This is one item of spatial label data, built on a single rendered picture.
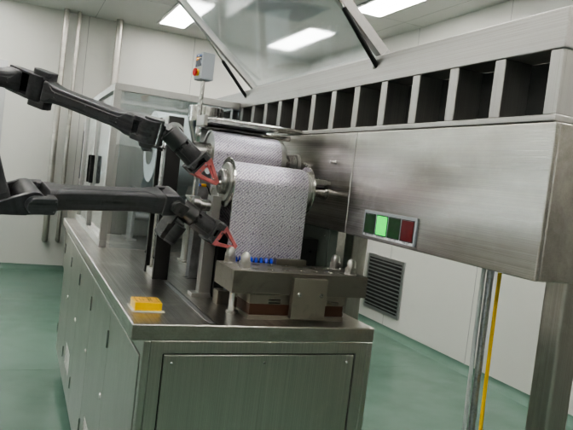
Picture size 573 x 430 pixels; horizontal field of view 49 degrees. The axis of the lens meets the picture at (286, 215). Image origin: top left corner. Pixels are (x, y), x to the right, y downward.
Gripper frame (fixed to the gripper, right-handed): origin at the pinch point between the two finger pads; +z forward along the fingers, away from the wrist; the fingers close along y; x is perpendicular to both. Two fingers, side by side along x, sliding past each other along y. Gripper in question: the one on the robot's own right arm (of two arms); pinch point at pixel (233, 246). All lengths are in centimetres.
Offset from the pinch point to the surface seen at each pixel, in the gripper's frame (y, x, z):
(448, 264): -237, 107, 242
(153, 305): 13.5, -25.3, -13.5
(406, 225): 41, 26, 19
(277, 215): 0.2, 15.0, 5.6
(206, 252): -7.8, -5.6, -3.1
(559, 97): 83, 52, 6
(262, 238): 0.2, 6.8, 5.8
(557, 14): 80, 65, -2
